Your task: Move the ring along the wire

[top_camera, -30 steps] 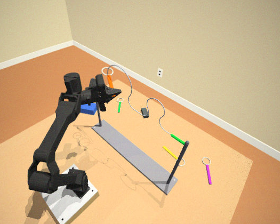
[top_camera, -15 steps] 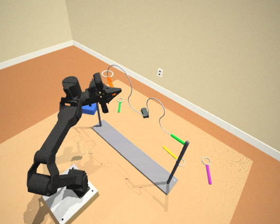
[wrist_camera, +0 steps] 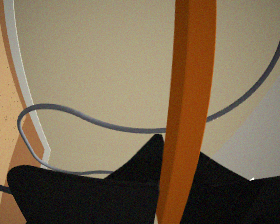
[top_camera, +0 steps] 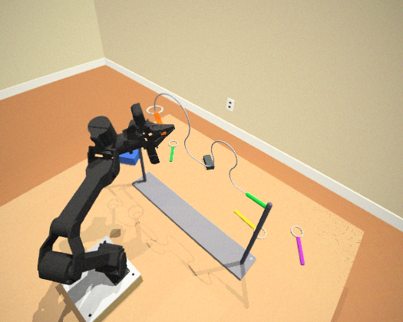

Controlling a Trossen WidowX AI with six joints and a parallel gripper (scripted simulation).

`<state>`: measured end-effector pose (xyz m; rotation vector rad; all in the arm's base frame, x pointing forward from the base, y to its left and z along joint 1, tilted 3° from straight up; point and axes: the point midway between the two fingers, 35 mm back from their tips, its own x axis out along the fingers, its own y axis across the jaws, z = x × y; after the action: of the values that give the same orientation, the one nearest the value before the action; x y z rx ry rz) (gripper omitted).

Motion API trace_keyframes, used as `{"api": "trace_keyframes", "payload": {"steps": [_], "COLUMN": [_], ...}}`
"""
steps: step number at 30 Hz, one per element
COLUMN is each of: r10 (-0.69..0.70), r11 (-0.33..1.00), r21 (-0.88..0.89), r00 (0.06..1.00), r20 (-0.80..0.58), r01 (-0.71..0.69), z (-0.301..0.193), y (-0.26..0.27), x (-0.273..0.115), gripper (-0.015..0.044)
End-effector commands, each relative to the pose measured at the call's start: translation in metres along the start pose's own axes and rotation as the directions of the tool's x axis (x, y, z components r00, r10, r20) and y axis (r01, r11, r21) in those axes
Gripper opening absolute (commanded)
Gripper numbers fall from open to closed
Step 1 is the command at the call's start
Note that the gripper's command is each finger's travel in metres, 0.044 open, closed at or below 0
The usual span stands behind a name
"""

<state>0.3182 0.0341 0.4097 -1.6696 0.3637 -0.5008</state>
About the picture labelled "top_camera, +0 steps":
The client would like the blue block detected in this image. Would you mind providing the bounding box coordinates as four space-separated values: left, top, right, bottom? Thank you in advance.
119 149 140 166

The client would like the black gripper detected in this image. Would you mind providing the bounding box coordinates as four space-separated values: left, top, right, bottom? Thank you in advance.
119 103 175 165

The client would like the orange handle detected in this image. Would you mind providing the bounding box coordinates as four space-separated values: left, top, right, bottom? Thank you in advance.
147 105 166 135

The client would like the white ring with magenta handle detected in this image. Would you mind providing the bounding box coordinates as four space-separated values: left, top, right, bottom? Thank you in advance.
291 225 305 265

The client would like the grey wire course on two posts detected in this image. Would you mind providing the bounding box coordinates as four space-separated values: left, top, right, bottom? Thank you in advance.
132 95 273 281

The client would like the yellow bar with white loop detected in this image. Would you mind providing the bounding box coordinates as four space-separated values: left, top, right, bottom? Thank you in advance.
234 209 266 239

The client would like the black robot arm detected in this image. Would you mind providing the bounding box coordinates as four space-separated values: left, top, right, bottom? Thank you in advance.
38 116 130 285

